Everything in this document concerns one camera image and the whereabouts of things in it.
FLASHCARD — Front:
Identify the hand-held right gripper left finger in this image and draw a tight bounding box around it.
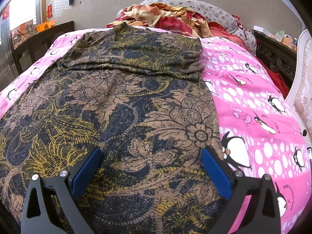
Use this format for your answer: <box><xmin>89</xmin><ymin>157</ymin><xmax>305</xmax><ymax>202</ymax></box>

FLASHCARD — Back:
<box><xmin>21</xmin><ymin>147</ymin><xmax>103</xmax><ymax>234</ymax></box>

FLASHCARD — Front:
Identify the orange plastic basket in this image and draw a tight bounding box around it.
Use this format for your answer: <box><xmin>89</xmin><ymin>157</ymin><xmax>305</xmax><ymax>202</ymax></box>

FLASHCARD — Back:
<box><xmin>35</xmin><ymin>21</ymin><xmax>58</xmax><ymax>33</ymax></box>

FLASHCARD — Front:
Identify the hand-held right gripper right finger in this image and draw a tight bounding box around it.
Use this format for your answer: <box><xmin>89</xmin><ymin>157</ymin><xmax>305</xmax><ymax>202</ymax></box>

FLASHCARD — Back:
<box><xmin>200</xmin><ymin>147</ymin><xmax>282</xmax><ymax>234</ymax></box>

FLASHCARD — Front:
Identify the pink penguin blanket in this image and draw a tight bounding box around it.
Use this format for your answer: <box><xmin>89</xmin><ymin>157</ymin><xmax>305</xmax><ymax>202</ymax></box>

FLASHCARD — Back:
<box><xmin>0</xmin><ymin>28</ymin><xmax>312</xmax><ymax>234</ymax></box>

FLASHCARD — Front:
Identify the brown navy floral garment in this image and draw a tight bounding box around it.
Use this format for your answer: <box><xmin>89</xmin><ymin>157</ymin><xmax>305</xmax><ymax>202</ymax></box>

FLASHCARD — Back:
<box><xmin>0</xmin><ymin>22</ymin><xmax>228</xmax><ymax>234</ymax></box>

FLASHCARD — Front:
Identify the grey floral pillow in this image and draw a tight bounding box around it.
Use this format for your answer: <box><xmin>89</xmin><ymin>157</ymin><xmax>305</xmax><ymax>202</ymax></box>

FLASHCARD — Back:
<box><xmin>116</xmin><ymin>0</ymin><xmax>256</xmax><ymax>54</ymax></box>

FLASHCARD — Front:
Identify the dark wooden cabinet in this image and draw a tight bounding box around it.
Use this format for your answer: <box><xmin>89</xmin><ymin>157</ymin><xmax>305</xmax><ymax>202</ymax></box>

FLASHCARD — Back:
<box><xmin>12</xmin><ymin>21</ymin><xmax>75</xmax><ymax>75</ymax></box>

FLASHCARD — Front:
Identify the red cloth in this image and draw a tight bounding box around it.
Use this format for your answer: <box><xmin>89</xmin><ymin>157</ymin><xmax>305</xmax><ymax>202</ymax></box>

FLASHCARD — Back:
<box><xmin>258</xmin><ymin>56</ymin><xmax>290</xmax><ymax>98</ymax></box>

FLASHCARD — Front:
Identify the dark carved wooden headboard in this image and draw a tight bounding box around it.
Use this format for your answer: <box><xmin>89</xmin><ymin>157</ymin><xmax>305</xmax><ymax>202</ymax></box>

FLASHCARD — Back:
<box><xmin>253</xmin><ymin>26</ymin><xmax>299</xmax><ymax>95</ymax></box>

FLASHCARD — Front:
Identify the orange printed carton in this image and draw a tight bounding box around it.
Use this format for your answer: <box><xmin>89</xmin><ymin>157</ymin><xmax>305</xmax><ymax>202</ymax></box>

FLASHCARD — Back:
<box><xmin>11</xmin><ymin>23</ymin><xmax>35</xmax><ymax>43</ymax></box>

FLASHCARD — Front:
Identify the red gold quilt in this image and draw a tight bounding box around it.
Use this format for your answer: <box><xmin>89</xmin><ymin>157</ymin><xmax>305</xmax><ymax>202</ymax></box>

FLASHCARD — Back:
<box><xmin>106</xmin><ymin>3</ymin><xmax>254</xmax><ymax>54</ymax></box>

